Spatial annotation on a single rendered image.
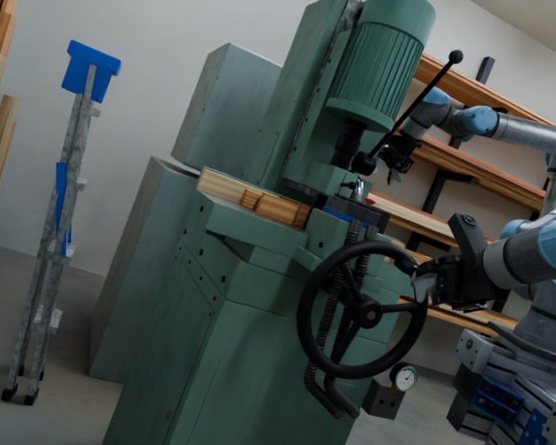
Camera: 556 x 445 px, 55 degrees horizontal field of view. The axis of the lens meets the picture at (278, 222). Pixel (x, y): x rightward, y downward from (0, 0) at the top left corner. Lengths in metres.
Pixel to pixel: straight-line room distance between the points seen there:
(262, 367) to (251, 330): 0.10
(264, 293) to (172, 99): 2.50
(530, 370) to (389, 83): 0.92
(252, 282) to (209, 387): 0.25
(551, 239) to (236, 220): 0.61
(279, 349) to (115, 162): 2.48
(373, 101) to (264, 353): 0.63
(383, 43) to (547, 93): 3.59
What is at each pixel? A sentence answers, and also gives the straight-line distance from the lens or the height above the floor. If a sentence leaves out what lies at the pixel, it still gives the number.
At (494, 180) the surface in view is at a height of 1.52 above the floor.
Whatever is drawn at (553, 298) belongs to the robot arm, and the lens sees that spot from 1.75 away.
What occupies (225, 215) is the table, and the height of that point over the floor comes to 0.88.
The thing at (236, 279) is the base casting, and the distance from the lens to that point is 1.16.
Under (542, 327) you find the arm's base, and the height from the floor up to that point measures 0.87.
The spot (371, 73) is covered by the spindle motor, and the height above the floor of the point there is 1.30.
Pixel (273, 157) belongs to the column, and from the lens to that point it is 1.50.
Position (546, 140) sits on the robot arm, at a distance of 1.70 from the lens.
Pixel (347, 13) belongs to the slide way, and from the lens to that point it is 1.57.
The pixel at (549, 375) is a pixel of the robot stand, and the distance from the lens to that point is 1.78.
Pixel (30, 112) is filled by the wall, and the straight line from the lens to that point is 3.56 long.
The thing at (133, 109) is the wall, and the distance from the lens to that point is 3.53.
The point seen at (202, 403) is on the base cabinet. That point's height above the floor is 0.47.
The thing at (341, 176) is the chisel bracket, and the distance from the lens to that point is 1.32.
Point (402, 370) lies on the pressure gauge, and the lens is 1.35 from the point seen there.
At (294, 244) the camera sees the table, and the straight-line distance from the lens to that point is 1.18.
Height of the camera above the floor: 0.99
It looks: 4 degrees down
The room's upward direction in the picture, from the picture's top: 21 degrees clockwise
